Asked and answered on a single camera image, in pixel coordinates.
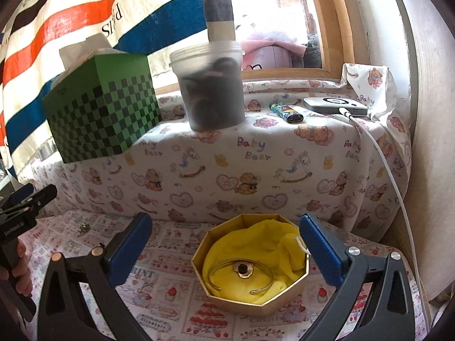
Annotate small silver brooch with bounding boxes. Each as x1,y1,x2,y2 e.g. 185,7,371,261
78,223,91,235

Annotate gold bangle with black stone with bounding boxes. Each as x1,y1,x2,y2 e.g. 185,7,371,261
208,259,274,295

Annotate gold octagonal jewelry box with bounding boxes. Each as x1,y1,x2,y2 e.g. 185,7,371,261
191,214,310,316

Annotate person left hand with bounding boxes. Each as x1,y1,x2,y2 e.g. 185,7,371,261
12,239,33,296

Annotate green checkered tissue box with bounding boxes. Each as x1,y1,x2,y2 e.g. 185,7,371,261
42,53,161,163

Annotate yellow cloth in box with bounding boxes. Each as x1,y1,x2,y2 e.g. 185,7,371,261
202,219,308,305

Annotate white tissue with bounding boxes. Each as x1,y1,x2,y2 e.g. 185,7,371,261
51,33,123,89

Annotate bear print cloth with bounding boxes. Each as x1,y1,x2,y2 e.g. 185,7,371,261
28,64,412,241

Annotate grey power bank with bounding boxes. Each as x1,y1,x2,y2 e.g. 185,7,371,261
303,97,369,117

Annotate green lighter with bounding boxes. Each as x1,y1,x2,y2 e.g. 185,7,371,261
269,102,304,124

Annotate striped curtain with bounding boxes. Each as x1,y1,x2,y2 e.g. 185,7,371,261
0,0,238,180

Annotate translucent plastic jar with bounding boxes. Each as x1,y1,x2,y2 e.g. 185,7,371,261
170,41,245,132

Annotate white charging cable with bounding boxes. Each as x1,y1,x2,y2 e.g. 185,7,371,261
338,108,427,313

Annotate wooden window frame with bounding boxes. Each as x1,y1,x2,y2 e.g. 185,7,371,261
154,0,356,95

